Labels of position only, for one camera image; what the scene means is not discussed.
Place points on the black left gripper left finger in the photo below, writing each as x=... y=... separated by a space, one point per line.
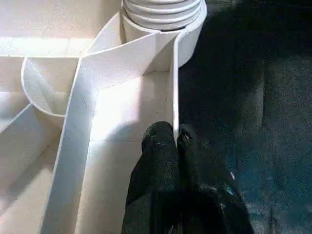
x=153 y=195

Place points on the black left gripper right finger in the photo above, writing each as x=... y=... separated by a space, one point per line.
x=209 y=204

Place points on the white plastic table top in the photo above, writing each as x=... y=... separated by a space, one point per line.
x=48 y=122

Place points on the white plastic table leg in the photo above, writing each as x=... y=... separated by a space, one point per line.
x=161 y=12

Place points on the black work mat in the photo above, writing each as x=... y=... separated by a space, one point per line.
x=253 y=122

